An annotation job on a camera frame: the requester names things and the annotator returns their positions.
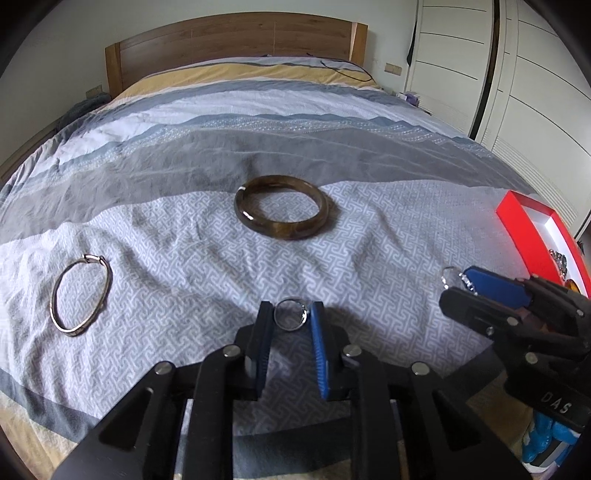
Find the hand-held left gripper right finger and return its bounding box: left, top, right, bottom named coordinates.
left=309, top=300, right=534, bottom=480

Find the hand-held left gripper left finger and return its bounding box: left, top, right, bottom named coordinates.
left=53, top=301, right=274, bottom=480

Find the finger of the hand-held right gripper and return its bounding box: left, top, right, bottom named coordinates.
left=461, top=265, right=536, bottom=309
left=438, top=287, right=546, bottom=344

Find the silver ring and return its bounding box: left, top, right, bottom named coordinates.
left=441, top=267, right=472, bottom=291
left=273, top=298, right=309, bottom=332

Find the dark beaded bracelet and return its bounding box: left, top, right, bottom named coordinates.
left=549, top=248, right=570, bottom=278

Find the red shallow box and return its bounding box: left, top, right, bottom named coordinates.
left=495, top=191, right=591, bottom=301

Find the person's right hand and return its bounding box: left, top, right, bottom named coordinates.
left=521, top=411, right=583, bottom=468

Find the dark brown bangle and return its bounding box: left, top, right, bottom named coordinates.
left=233, top=174, right=338, bottom=241

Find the white wardrobe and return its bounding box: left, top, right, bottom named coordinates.
left=404, top=0, right=591, bottom=241

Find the grey cloth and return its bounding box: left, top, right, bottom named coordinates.
left=55, top=92, right=112, bottom=134

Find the wooden bed headboard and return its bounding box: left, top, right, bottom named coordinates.
left=105, top=13, right=369, bottom=100

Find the thin silver bracelet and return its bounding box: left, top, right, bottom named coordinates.
left=49, top=254, right=114, bottom=339

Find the black cable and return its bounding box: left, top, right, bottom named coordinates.
left=259, top=53, right=377, bottom=85

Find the low beige wall cabinet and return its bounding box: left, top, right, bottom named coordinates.
left=0, top=122, right=63, bottom=185

